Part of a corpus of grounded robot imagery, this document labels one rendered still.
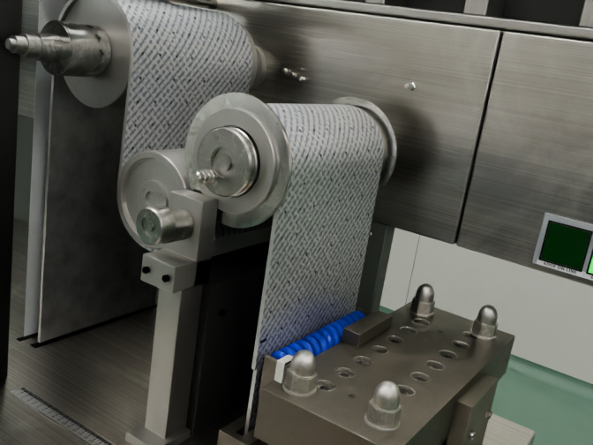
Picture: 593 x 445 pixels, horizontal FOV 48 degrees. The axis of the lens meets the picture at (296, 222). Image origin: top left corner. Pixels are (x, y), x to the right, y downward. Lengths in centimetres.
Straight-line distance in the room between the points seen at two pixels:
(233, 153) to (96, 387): 41
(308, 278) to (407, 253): 281
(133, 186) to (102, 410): 29
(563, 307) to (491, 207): 248
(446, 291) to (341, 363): 278
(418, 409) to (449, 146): 39
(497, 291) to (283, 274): 277
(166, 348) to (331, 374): 19
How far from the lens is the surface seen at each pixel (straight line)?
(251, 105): 72
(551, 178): 93
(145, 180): 84
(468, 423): 82
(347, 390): 75
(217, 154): 73
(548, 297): 342
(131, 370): 101
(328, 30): 106
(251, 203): 72
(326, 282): 86
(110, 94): 88
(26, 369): 101
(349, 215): 86
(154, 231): 71
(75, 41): 85
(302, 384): 72
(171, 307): 77
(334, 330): 86
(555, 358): 350
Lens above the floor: 138
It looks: 15 degrees down
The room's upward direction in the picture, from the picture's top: 9 degrees clockwise
